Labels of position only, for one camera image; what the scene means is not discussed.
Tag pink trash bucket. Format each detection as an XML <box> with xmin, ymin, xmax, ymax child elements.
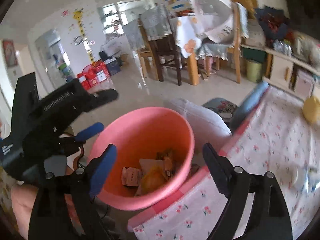
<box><xmin>87</xmin><ymin>107</ymin><xmax>195</xmax><ymax>211</ymax></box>

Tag wooden dining chair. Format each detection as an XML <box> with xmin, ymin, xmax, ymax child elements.
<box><xmin>214</xmin><ymin>2</ymin><xmax>249</xmax><ymax>83</ymax></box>

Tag red gift boxes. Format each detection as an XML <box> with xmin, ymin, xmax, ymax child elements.
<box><xmin>76</xmin><ymin>60</ymin><xmax>110</xmax><ymax>90</ymax></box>

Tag white TV cabinet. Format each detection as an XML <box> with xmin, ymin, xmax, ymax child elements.
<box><xmin>241</xmin><ymin>31</ymin><xmax>319</xmax><ymax>101</ymax></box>

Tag green waste bin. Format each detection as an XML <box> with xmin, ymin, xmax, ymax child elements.
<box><xmin>246</xmin><ymin>60</ymin><xmax>262</xmax><ymax>83</ymax></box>

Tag blue chair back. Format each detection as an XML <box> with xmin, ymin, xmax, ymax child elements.
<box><xmin>229</xmin><ymin>81</ymin><xmax>269</xmax><ymax>133</ymax></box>

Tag cherry print tablecloth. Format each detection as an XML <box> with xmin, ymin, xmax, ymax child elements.
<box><xmin>128</xmin><ymin>86</ymin><xmax>319</xmax><ymax>239</ymax></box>

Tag dark wooden chair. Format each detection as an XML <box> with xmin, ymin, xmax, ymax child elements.
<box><xmin>138</xmin><ymin>4</ymin><xmax>182</xmax><ymax>86</ymax></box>

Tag white mesh food cover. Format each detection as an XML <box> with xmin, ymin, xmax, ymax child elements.
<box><xmin>189</xmin><ymin>0</ymin><xmax>234</xmax><ymax>43</ymax></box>

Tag dining table with cloth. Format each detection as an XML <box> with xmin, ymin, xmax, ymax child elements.
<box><xmin>170</xmin><ymin>16</ymin><xmax>220</xmax><ymax>86</ymax></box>

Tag yellow pear left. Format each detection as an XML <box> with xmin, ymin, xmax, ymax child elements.
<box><xmin>302</xmin><ymin>96</ymin><xmax>320</xmax><ymax>124</ymax></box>

